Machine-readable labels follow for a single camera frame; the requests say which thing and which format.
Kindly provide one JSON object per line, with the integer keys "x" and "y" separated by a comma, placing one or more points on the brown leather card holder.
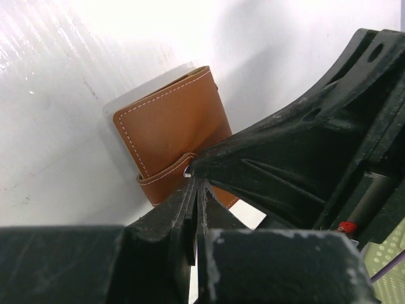
{"x": 166, "y": 130}

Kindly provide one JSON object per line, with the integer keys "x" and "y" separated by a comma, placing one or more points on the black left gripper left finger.
{"x": 148, "y": 261}

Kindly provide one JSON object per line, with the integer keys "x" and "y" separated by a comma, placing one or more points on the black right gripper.
{"x": 335, "y": 154}

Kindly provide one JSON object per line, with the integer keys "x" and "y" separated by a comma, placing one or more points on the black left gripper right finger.
{"x": 240, "y": 265}

